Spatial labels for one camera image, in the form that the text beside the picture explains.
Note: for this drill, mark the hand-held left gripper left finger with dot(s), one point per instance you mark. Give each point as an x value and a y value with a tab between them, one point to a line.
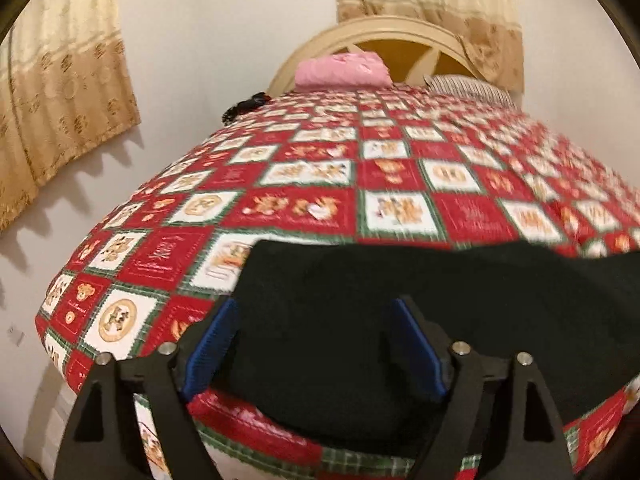
216	342

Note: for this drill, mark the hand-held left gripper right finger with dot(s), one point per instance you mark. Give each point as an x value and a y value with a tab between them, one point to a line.
416	345

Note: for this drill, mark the black pants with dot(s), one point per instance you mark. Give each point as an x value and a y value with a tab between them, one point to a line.
325	310

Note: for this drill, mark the red checkered printed bedspread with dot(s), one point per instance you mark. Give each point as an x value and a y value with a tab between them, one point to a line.
300	210

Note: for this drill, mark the black hairbrush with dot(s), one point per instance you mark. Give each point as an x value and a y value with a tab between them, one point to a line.
245	106

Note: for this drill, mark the striped pillow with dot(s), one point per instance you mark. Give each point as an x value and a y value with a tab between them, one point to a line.
465	87

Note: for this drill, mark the pink pillow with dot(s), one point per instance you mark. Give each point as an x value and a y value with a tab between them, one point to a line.
340	72

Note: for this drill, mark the beige patterned curtain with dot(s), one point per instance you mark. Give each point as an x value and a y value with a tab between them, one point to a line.
440	0
60	100

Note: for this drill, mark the cream arched headboard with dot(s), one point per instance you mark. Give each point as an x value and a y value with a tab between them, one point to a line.
400	30

